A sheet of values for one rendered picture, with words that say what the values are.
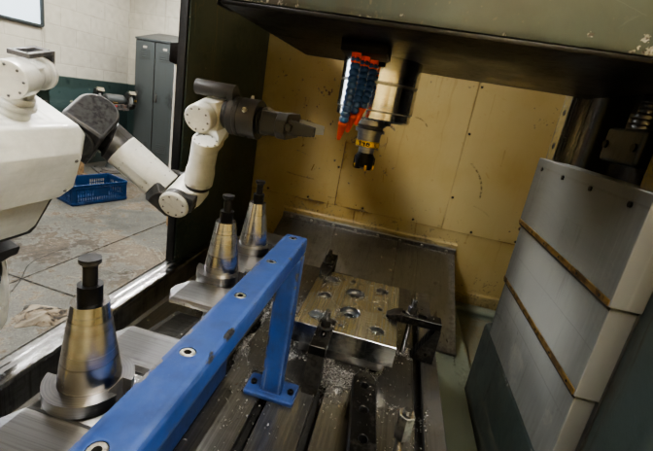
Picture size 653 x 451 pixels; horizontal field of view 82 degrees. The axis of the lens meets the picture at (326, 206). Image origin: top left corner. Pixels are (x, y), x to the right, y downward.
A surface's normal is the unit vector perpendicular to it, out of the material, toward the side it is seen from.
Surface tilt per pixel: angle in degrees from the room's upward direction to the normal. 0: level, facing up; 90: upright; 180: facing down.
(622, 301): 90
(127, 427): 0
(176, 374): 0
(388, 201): 90
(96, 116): 49
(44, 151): 68
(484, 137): 90
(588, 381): 90
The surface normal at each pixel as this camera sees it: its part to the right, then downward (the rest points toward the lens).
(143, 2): -0.25, 0.22
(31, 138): 0.96, -0.16
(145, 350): 0.17, -0.95
